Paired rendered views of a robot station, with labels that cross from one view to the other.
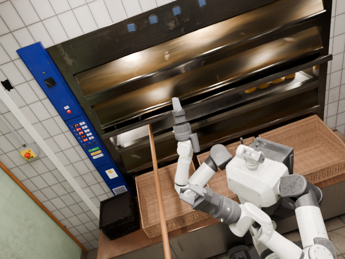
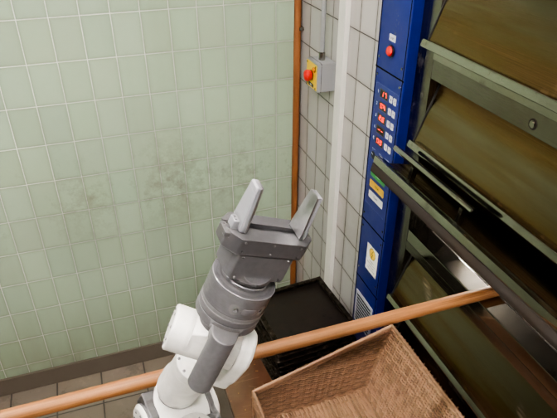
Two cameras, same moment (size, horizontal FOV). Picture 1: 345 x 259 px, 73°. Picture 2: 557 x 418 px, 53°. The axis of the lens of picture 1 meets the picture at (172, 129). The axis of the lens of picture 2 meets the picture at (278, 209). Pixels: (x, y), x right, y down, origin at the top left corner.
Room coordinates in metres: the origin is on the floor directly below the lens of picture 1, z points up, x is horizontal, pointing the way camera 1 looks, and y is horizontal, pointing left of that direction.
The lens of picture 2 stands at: (0.84, -0.59, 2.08)
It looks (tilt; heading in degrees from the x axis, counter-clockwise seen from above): 32 degrees down; 69
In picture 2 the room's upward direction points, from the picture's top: straight up
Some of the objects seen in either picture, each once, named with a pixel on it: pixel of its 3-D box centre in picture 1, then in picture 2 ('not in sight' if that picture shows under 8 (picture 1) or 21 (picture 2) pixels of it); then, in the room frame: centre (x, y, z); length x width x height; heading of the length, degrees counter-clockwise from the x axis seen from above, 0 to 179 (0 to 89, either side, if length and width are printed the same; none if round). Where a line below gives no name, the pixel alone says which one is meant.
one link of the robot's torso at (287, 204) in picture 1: (272, 208); not in sight; (0.79, -0.38, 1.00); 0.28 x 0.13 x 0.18; 89
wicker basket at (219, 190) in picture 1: (236, 173); not in sight; (1.38, -0.38, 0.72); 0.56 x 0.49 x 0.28; 87
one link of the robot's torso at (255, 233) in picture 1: (264, 233); not in sight; (0.79, -0.31, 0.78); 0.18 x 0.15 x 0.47; 179
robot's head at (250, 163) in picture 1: (249, 156); not in sight; (0.78, -0.29, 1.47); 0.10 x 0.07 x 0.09; 31
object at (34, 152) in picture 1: (29, 151); (320, 74); (1.67, 1.12, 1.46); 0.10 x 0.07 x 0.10; 88
